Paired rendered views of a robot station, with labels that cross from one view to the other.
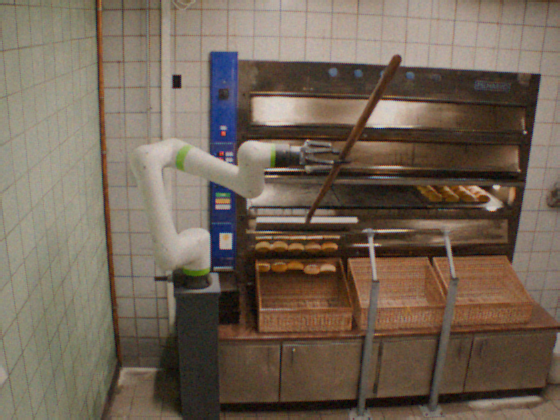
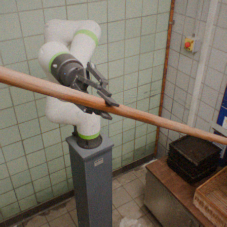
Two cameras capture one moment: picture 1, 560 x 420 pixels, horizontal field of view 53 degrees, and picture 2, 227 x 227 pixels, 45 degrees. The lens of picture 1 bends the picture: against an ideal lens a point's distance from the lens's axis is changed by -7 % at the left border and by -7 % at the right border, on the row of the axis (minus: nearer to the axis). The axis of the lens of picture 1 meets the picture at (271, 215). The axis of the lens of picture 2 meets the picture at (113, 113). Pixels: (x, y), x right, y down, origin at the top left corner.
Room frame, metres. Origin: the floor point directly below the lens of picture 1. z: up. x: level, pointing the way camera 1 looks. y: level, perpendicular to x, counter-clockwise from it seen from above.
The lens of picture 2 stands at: (2.01, -0.79, 2.20)
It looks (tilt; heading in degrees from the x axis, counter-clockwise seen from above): 35 degrees down; 63
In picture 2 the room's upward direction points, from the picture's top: straight up
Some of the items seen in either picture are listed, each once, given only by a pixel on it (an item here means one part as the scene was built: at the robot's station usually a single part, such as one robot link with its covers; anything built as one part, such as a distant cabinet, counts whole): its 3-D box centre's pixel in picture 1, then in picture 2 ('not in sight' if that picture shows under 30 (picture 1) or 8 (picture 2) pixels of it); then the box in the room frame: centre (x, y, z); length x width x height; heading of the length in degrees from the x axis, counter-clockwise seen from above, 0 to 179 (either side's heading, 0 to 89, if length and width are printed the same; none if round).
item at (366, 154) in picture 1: (391, 154); not in sight; (3.63, -0.74, 1.54); 1.79 x 0.11 x 0.19; 95
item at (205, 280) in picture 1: (183, 276); (84, 131); (2.41, 0.39, 1.23); 0.26 x 0.15 x 0.06; 99
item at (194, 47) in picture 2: not in sight; (191, 43); (3.46, 0.75, 1.46); 0.10 x 0.07 x 0.10; 95
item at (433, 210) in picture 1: (386, 210); not in sight; (3.65, -0.74, 1.16); 1.80 x 0.06 x 0.04; 95
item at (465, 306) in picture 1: (479, 289); not in sight; (3.42, -1.38, 0.72); 0.56 x 0.49 x 0.28; 95
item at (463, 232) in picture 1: (385, 232); not in sight; (3.63, -0.74, 1.02); 1.79 x 0.11 x 0.19; 95
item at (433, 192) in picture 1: (447, 186); not in sight; (4.12, -1.28, 1.21); 0.61 x 0.48 x 0.06; 5
